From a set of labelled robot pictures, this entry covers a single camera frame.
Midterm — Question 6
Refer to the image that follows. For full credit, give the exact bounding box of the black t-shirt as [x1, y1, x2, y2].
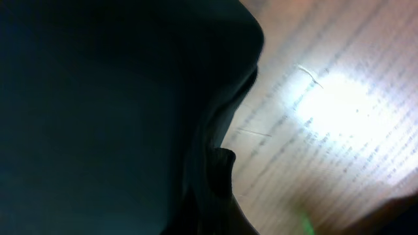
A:
[1, 0, 264, 234]

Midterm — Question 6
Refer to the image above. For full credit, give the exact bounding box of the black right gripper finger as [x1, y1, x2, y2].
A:
[341, 192, 417, 235]

